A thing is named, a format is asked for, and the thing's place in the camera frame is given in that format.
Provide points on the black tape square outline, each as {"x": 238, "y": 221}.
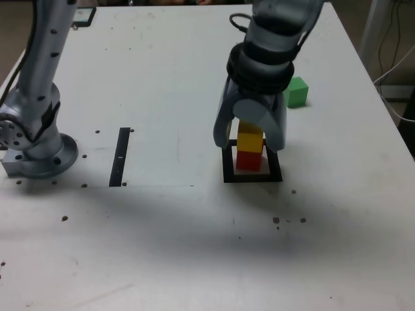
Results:
{"x": 227, "y": 175}

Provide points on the black tape strip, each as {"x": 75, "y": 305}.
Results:
{"x": 119, "y": 155}

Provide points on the black smartphone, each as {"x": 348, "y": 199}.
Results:
{"x": 85, "y": 16}

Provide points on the green cube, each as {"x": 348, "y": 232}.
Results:
{"x": 297, "y": 94}

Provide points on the yellow cube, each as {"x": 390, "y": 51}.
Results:
{"x": 249, "y": 139}

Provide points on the red cube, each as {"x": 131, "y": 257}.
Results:
{"x": 248, "y": 161}

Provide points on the white frame post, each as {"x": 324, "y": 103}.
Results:
{"x": 373, "y": 26}

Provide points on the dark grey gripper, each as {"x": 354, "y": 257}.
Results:
{"x": 262, "y": 98}

